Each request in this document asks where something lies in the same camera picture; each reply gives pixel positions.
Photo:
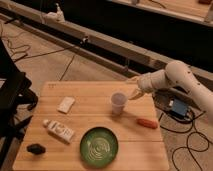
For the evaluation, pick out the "green plate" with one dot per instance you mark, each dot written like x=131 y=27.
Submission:
x=98 y=147

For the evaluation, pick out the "white tube bottle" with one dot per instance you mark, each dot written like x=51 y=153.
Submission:
x=58 y=130

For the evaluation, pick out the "blue power box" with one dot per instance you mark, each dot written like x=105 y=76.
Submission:
x=178 y=108

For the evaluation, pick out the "orange carrot toy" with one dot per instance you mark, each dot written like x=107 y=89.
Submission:
x=147 y=123

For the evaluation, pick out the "translucent plastic cup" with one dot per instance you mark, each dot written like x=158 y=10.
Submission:
x=118 y=101

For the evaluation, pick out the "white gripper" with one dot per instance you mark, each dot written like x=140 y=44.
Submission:
x=144 y=86

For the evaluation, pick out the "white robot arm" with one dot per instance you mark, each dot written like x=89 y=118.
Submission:
x=176 y=73

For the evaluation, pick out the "black chair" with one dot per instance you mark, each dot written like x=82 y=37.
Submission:
x=14 y=91

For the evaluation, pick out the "wooden board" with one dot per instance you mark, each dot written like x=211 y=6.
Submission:
x=73 y=129

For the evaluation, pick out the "white power strip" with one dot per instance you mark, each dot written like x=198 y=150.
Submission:
x=57 y=16

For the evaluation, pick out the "black small object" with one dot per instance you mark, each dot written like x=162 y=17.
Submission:
x=36 y=149

